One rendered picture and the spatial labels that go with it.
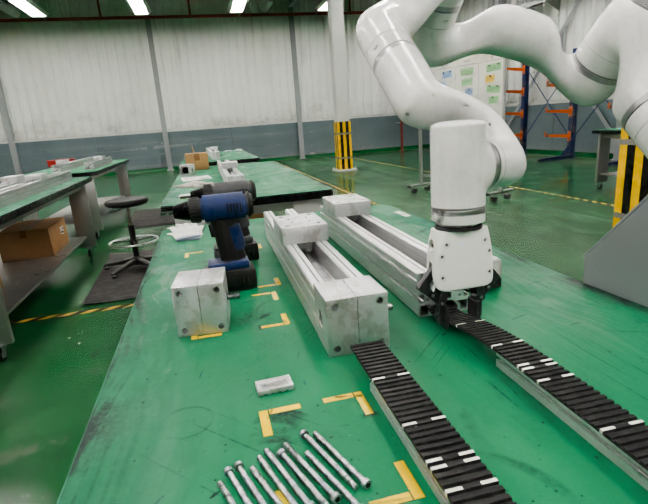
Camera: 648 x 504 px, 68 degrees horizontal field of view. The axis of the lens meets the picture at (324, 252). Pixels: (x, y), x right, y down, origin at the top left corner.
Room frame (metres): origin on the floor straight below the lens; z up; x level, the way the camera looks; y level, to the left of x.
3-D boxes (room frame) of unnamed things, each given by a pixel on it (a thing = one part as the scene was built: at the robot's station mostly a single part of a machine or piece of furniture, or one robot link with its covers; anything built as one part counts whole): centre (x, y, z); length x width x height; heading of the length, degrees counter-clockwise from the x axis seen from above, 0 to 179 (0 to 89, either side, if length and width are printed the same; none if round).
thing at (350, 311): (0.73, -0.05, 0.83); 0.12 x 0.09 x 0.10; 102
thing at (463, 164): (0.75, -0.22, 1.06); 0.09 x 0.08 x 0.13; 108
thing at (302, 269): (1.16, 0.06, 0.82); 0.80 x 0.10 x 0.09; 12
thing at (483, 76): (6.61, -1.92, 0.97); 1.51 x 0.50 x 1.95; 33
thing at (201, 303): (0.85, 0.22, 0.83); 0.11 x 0.10 x 0.10; 98
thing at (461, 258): (0.75, -0.22, 0.91); 0.10 x 0.07 x 0.11; 102
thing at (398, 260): (1.20, -0.13, 0.82); 0.80 x 0.10 x 0.09; 12
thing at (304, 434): (0.44, 0.01, 0.78); 0.11 x 0.01 x 0.01; 31
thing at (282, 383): (0.60, 0.08, 0.78); 0.05 x 0.03 x 0.01; 105
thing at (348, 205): (1.45, -0.08, 0.87); 0.16 x 0.11 x 0.07; 12
